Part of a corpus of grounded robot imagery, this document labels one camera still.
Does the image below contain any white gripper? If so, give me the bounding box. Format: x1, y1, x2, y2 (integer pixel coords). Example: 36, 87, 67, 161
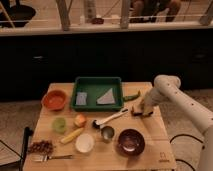
131, 98, 154, 117

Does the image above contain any brown rectangular eraser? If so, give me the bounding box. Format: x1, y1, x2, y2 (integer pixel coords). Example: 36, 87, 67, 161
131, 109, 143, 116

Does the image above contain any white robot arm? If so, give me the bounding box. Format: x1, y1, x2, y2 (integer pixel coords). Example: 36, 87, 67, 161
131, 75, 213, 171

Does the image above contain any purple bowl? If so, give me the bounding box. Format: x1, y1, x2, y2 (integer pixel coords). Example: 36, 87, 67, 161
118, 129, 145, 156

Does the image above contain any orange bowl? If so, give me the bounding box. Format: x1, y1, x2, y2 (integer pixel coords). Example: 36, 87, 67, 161
41, 90, 67, 111

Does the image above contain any grey triangular cloth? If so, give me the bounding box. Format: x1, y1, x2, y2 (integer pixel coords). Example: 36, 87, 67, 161
97, 88, 115, 105

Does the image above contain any small metal cup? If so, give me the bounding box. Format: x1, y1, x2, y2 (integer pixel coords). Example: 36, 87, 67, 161
101, 126, 115, 141

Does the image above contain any green plastic tray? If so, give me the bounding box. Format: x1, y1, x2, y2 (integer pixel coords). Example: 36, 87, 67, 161
70, 77, 124, 112

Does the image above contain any red apple toy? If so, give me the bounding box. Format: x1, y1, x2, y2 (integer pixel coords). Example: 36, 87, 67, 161
74, 114, 87, 127

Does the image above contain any grey rectangular sponge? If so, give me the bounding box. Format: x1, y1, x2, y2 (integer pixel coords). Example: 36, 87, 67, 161
76, 92, 87, 105

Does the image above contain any yellow corn toy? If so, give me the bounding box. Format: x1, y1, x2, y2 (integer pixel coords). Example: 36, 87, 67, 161
60, 128, 84, 144

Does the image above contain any green cup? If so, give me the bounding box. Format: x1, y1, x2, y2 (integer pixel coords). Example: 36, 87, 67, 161
52, 118, 66, 134

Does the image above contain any seated person in background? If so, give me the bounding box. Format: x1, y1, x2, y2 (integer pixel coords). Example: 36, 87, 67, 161
130, 0, 181, 23

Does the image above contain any silver fork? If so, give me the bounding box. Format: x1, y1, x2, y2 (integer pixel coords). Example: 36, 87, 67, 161
33, 155, 73, 162

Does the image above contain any black cable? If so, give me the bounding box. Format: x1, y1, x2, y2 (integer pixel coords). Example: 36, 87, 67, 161
169, 133, 205, 171

